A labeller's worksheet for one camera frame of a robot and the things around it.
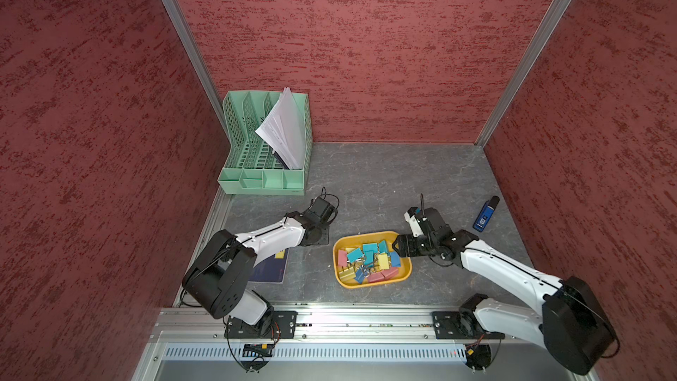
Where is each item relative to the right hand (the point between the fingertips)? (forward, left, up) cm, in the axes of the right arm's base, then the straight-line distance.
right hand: (402, 249), depth 85 cm
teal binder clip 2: (+2, +6, -2) cm, 7 cm away
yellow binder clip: (-4, +7, -1) cm, 8 cm away
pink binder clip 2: (-7, +5, -2) cm, 8 cm away
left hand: (+5, +29, -2) cm, 29 cm away
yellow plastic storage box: (+4, +17, -1) cm, 18 cm away
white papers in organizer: (+40, +40, +20) cm, 60 cm away
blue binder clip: (-7, +14, -1) cm, 16 cm away
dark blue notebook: (-5, +44, -2) cm, 44 cm away
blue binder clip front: (-2, +2, -2) cm, 4 cm away
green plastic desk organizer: (+38, +58, -1) cm, 70 cm away
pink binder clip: (-2, +20, 0) cm, 20 cm away
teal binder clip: (-1, +16, 0) cm, 16 cm away
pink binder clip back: (-8, +9, -3) cm, 12 cm away
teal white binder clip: (+2, +10, -2) cm, 11 cm away
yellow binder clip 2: (-7, +18, -1) cm, 20 cm away
